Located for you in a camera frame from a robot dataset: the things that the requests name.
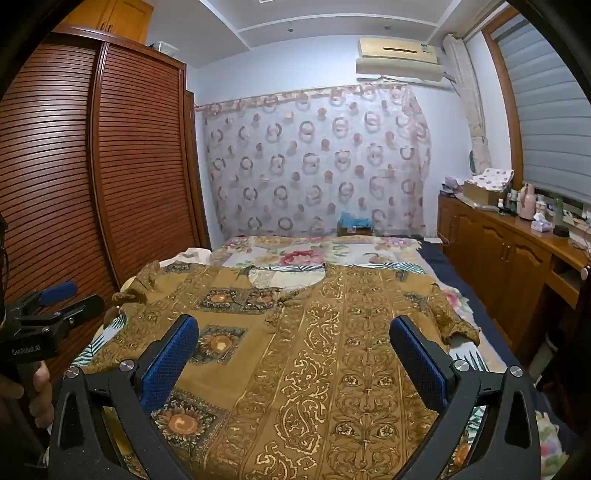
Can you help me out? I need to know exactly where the white floral cloth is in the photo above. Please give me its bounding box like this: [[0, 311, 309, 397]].
[[468, 168, 515, 191]]

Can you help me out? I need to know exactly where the wooden sideboard cabinet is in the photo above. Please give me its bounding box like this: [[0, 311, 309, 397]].
[[436, 191, 591, 416]]

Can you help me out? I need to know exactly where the wall air conditioner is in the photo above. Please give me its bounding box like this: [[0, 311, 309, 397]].
[[355, 37, 455, 90]]

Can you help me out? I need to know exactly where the palm leaf print sheet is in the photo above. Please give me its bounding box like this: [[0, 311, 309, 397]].
[[69, 258, 490, 480]]

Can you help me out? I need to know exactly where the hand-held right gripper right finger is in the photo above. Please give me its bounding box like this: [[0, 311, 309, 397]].
[[389, 315, 541, 480]]

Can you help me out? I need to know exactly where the wooden window frame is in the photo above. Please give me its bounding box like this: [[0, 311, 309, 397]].
[[480, 4, 591, 206]]

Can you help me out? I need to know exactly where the wooden louvered wardrobe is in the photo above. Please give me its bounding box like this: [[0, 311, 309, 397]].
[[0, 25, 213, 370]]

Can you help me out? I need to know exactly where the cream pillow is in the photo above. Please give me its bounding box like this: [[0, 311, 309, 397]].
[[178, 247, 214, 266]]

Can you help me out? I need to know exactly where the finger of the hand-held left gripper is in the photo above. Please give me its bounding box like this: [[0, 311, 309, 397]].
[[7, 281, 78, 319], [28, 294, 106, 330]]

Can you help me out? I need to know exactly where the grey window blind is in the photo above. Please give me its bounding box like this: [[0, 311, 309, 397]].
[[492, 9, 591, 204]]

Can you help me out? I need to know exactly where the pink thermos bottle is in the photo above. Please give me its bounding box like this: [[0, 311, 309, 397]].
[[518, 183, 536, 219]]

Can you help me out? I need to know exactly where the golden patterned shirt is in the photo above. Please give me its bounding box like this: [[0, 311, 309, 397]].
[[69, 261, 481, 480]]

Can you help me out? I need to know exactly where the navy bed sheet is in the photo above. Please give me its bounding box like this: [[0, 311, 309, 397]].
[[418, 240, 568, 444]]

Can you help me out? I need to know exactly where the person's left hand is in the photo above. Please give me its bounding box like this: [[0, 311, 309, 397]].
[[0, 359, 55, 432]]

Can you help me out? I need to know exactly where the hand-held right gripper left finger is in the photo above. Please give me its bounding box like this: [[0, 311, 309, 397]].
[[48, 314, 200, 480]]

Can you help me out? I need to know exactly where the tied floral curtain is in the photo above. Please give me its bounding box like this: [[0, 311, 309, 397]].
[[442, 34, 494, 174]]

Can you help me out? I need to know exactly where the circle patterned sheer curtain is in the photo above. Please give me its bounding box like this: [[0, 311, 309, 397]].
[[194, 83, 432, 238]]

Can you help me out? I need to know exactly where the wooden overhead cupboard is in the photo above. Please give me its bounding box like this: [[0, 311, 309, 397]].
[[62, 0, 153, 44]]

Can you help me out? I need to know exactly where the cream floral blanket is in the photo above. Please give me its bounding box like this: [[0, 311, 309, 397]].
[[185, 234, 571, 476]]

